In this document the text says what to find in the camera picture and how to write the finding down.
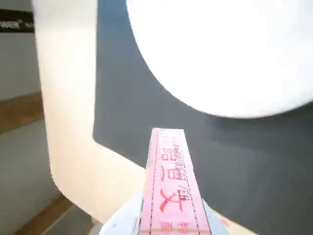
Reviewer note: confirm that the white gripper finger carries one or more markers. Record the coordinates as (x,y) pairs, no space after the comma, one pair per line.
(122,218)
(216,222)

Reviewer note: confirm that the juice carton with pink side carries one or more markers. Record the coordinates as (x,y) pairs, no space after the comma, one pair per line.
(171,186)

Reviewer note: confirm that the round white dish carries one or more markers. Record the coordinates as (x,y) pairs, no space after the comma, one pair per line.
(220,54)

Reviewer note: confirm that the dark grey mat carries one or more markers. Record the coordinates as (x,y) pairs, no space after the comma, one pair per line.
(117,98)

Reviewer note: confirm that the black bar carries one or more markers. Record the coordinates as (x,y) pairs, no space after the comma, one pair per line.
(14,23)

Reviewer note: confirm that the wooden lattice frame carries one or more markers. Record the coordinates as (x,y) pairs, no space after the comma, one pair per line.
(22,112)

